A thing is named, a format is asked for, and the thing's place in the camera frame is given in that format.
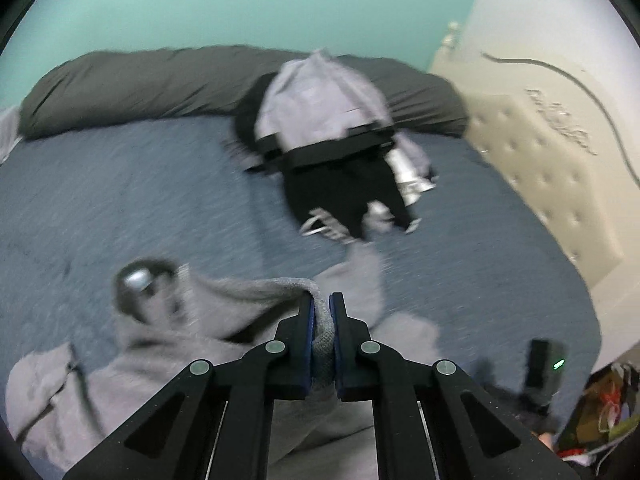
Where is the grey knit sweater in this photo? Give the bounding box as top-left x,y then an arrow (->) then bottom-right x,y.
6,244 -> 439,479

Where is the pile of black grey clothes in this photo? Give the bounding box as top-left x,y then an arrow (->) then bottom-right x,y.
233,51 -> 437,244

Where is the colourful clutter beside bed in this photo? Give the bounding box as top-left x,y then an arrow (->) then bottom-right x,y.
555,362 -> 639,466

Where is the beige tufted headboard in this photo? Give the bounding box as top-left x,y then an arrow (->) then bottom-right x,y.
429,20 -> 640,291

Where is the blue-grey bed sheet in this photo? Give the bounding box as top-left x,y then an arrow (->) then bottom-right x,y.
1,117 -> 601,427

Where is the light grey blanket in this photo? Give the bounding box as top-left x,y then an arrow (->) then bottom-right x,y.
0,105 -> 22,164

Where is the dark grey long pillow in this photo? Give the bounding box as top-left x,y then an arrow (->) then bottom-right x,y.
18,46 -> 469,140

